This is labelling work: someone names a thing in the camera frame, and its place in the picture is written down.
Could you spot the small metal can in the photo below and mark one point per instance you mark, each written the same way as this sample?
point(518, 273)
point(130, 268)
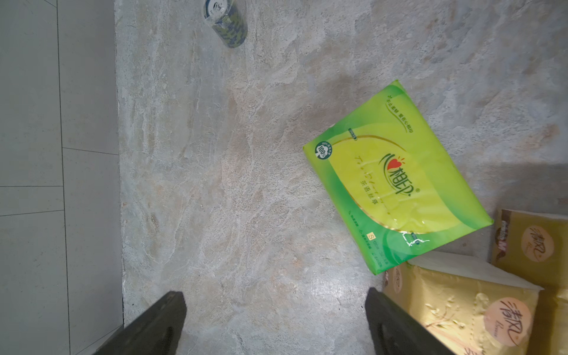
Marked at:
point(227, 20)

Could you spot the gold tissue pack middle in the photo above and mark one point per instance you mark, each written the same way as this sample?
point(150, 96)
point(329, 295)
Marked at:
point(533, 246)

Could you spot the gold tissue pack left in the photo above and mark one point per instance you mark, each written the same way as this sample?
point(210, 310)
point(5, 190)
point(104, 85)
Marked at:
point(471, 306)

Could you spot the green tissue pack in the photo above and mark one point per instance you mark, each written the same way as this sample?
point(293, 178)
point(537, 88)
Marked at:
point(392, 182)

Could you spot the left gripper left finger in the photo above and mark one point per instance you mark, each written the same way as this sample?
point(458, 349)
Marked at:
point(156, 331)

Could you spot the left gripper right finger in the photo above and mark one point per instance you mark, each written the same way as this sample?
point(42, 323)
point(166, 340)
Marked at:
point(394, 331)

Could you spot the gold tissue pack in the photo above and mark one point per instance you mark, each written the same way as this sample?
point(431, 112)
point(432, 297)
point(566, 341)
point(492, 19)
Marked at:
point(471, 306)
point(533, 246)

